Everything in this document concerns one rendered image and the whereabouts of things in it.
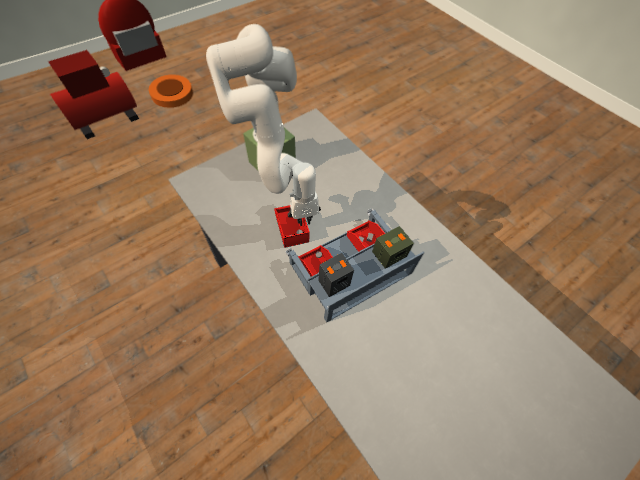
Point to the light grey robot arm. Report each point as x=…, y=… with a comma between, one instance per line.
x=256, y=59

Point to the grey metal shelf rack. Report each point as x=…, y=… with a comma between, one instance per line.
x=366, y=268

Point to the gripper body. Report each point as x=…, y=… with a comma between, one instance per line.
x=302, y=210

